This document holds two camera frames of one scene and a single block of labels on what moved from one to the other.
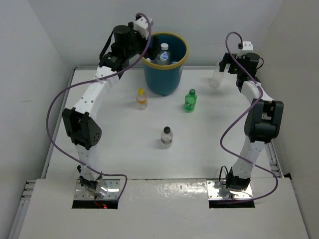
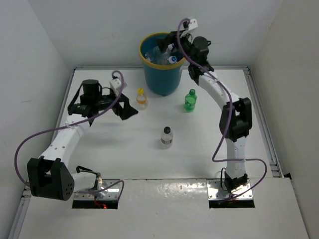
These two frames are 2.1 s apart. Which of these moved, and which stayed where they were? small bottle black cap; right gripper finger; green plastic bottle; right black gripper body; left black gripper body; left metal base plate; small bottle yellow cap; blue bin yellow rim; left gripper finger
Moved: right gripper finger; left gripper finger; right black gripper body; left black gripper body
Stayed: small bottle yellow cap; small bottle black cap; blue bin yellow rim; left metal base plate; green plastic bottle
